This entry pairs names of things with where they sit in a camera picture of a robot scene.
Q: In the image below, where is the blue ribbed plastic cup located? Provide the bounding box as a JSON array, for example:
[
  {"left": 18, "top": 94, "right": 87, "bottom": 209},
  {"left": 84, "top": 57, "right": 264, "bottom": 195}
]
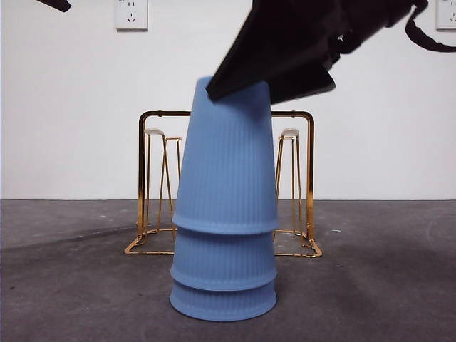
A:
[
  {"left": 169, "top": 279, "right": 278, "bottom": 323},
  {"left": 170, "top": 227, "right": 278, "bottom": 292},
  {"left": 172, "top": 76, "right": 279, "bottom": 236}
]

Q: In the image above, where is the white wall socket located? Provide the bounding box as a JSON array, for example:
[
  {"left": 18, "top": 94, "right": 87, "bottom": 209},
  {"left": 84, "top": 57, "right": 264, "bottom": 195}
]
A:
[
  {"left": 115, "top": 0, "right": 149, "bottom": 31},
  {"left": 437, "top": 0, "right": 456, "bottom": 31}
]

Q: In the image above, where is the gold wire cup holder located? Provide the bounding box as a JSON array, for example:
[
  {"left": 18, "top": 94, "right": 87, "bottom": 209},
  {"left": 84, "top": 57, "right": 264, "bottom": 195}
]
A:
[{"left": 123, "top": 110, "right": 324, "bottom": 258}]

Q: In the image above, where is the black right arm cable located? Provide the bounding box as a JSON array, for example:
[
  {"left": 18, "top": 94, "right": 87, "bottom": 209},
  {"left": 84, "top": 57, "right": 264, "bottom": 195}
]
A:
[{"left": 405, "top": 0, "right": 456, "bottom": 53}]

